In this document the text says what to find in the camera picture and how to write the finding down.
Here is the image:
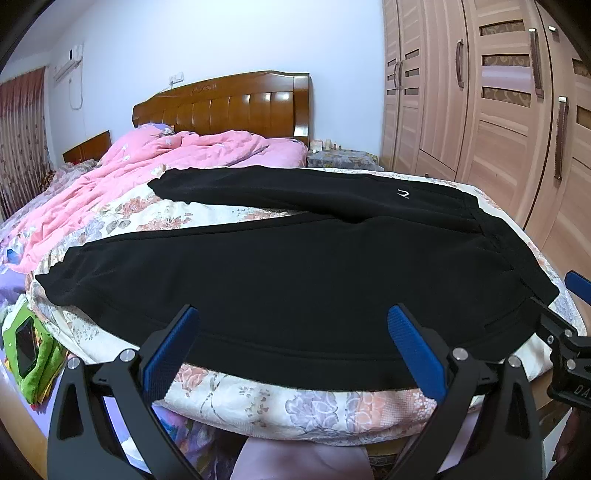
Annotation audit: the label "wall power socket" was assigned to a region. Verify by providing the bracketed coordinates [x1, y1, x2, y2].
[168, 72, 183, 86]

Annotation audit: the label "pink duvet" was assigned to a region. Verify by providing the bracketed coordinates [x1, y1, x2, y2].
[1, 124, 308, 274]

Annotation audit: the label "white wall air conditioner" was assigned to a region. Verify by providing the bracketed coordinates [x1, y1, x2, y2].
[52, 44, 84, 83]

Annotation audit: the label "black smartphone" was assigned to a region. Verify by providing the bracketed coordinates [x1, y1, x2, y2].
[15, 316, 38, 378]

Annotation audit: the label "brown patterned curtain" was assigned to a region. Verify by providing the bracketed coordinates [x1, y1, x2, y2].
[0, 68, 51, 218]

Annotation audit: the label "black pants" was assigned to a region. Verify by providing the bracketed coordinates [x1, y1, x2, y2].
[38, 166, 559, 391]

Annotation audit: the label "floral covered nightstand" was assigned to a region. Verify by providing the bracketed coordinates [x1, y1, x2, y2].
[307, 150, 384, 172]

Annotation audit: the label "light wooden wardrobe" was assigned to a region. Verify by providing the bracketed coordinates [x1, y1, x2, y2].
[380, 0, 590, 275]

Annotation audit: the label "brown wooden headboard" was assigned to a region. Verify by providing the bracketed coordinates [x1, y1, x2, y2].
[132, 70, 311, 145]

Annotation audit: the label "green package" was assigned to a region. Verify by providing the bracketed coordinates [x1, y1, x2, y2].
[2, 297, 67, 409]

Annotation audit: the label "floral cream quilt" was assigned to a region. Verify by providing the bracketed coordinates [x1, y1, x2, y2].
[27, 169, 587, 445]

